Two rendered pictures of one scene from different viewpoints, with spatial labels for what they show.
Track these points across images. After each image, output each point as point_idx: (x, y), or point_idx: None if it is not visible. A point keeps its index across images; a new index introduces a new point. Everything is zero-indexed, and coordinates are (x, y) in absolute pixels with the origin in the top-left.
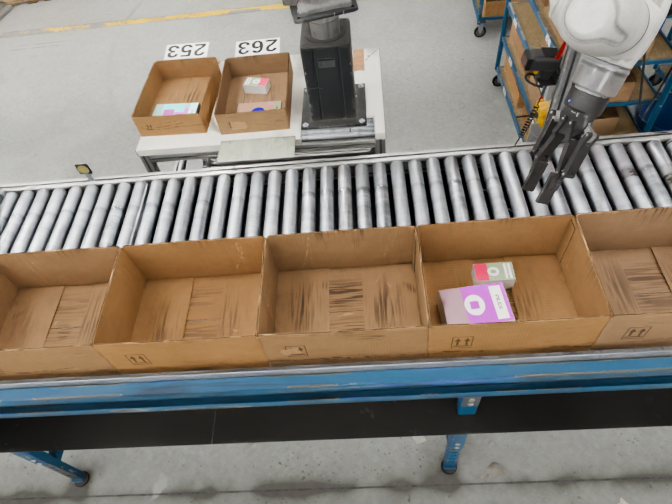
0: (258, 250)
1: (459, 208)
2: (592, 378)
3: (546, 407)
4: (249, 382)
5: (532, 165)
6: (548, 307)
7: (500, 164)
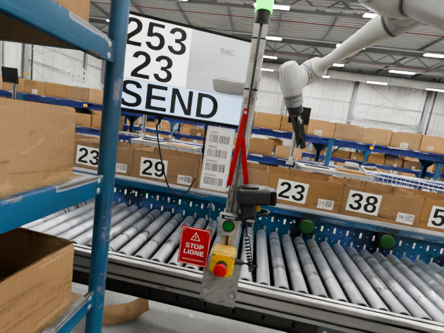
0: (428, 209)
1: (309, 258)
2: None
3: (264, 226)
4: None
5: (303, 139)
6: None
7: (269, 279)
